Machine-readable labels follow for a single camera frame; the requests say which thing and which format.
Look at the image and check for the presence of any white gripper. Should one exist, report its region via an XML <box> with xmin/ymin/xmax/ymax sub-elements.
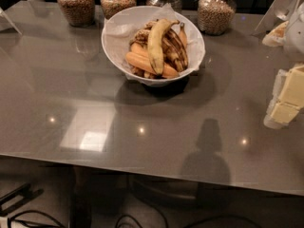
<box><xmin>263</xmin><ymin>64</ymin><xmax>304</xmax><ymax>129</ymax></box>

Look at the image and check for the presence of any yellow green banana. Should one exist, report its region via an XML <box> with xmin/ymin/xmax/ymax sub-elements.
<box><xmin>147</xmin><ymin>18</ymin><xmax>180</xmax><ymax>76</ymax></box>

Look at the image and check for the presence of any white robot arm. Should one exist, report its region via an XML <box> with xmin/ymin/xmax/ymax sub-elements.
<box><xmin>262</xmin><ymin>4</ymin><xmax>304</xmax><ymax>129</ymax></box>

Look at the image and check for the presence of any brown spotted banana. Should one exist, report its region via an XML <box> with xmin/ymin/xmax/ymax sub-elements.
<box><xmin>162</xmin><ymin>29</ymin><xmax>188</xmax><ymax>72</ymax></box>

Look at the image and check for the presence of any small orange banana back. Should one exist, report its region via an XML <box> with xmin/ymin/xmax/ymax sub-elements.
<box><xmin>179</xmin><ymin>23</ymin><xmax>187</xmax><ymax>48</ymax></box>

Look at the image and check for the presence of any white bowl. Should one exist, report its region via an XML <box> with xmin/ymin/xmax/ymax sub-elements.
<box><xmin>101</xmin><ymin>5</ymin><xmax>206</xmax><ymax>87</ymax></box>

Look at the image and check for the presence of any orange banana front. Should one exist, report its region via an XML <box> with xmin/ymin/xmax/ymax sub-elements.
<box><xmin>125</xmin><ymin>52</ymin><xmax>180</xmax><ymax>79</ymax></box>

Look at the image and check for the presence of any glass jar of chickpeas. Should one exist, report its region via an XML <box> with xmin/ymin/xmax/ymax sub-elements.
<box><xmin>198</xmin><ymin>0</ymin><xmax>237</xmax><ymax>35</ymax></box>

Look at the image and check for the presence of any glass jar of grains left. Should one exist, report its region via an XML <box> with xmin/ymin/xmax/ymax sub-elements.
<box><xmin>57</xmin><ymin>0</ymin><xmax>95</xmax><ymax>27</ymax></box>

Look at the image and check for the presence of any clear acrylic stand left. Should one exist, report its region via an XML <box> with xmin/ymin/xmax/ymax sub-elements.
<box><xmin>0</xmin><ymin>7</ymin><xmax>22</xmax><ymax>34</ymax></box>

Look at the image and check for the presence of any black floor cable right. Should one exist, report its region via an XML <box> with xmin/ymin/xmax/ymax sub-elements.
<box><xmin>182</xmin><ymin>215</ymin><xmax>263</xmax><ymax>228</ymax></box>

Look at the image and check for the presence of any black floor cable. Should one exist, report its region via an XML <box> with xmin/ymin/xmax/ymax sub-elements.
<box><xmin>7</xmin><ymin>209</ymin><xmax>67</xmax><ymax>228</ymax></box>
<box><xmin>114</xmin><ymin>214</ymin><xmax>144</xmax><ymax>228</ymax></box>
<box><xmin>182</xmin><ymin>215</ymin><xmax>263</xmax><ymax>228</ymax></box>

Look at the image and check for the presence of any black floor cable middle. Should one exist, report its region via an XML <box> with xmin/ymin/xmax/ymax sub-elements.
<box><xmin>114</xmin><ymin>214</ymin><xmax>144</xmax><ymax>228</ymax></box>

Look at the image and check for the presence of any black floor bracket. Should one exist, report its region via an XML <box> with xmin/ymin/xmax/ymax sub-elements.
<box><xmin>0</xmin><ymin>183</ymin><xmax>44</xmax><ymax>217</ymax></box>

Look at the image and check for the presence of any black floor cable left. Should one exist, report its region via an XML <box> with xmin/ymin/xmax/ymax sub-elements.
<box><xmin>7</xmin><ymin>209</ymin><xmax>67</xmax><ymax>228</ymax></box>

